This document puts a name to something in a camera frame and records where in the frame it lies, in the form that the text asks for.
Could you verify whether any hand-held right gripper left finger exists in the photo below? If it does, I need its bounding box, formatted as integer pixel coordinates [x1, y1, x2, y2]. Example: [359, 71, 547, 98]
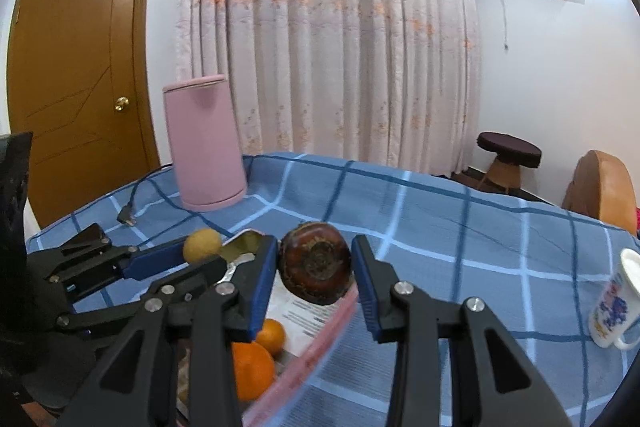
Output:
[55, 234, 279, 427]

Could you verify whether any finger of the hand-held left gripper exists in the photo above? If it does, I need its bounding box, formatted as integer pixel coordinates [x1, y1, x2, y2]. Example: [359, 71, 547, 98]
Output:
[27, 223, 190, 304]
[55, 255, 230, 334]

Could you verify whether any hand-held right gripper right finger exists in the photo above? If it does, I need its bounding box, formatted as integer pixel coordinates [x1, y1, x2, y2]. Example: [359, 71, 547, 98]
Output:
[351, 234, 573, 427]

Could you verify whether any small yellow fruit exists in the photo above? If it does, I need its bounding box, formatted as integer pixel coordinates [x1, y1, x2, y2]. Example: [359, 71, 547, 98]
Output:
[182, 228, 223, 265]

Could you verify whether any dark brown round fruit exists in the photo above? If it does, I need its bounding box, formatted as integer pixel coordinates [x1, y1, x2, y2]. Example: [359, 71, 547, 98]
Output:
[278, 222, 352, 306]

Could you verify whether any large orange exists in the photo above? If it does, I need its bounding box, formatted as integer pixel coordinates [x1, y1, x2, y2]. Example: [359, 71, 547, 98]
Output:
[231, 342, 277, 403]

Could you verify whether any pink tin box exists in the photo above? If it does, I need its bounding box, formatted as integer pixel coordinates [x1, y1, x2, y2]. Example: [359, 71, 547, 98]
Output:
[175, 229, 362, 427]

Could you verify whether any printed white paper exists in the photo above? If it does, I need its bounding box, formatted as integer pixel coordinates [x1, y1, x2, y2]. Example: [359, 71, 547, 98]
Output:
[267, 282, 347, 354]

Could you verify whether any small orange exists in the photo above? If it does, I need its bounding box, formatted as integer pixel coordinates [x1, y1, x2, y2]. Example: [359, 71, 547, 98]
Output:
[256, 318, 287, 356]

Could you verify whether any blue plaid tablecloth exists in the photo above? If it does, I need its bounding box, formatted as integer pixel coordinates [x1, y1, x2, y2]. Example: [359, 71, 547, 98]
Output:
[25, 152, 640, 427]

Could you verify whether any pink electric kettle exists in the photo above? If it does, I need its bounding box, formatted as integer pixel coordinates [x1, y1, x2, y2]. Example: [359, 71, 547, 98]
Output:
[162, 75, 247, 212]

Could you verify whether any brown wooden door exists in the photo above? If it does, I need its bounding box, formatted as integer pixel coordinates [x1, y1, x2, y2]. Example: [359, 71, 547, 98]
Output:
[6, 0, 162, 230]

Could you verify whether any dark round stool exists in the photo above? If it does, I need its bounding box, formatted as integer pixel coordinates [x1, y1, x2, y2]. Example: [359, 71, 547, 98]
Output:
[475, 132, 542, 195]

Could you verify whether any white printed mug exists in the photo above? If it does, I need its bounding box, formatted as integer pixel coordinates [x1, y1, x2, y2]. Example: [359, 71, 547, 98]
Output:
[588, 248, 640, 351]

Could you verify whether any brown chair back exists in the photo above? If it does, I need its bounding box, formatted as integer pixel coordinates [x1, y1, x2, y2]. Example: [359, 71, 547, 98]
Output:
[561, 150, 638, 235]

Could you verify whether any pink floral curtain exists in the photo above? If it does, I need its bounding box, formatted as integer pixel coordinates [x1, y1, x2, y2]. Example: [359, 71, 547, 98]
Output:
[175, 0, 483, 175]

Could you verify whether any black power cable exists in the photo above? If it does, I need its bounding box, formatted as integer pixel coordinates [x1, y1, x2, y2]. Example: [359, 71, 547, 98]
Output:
[116, 162, 176, 228]

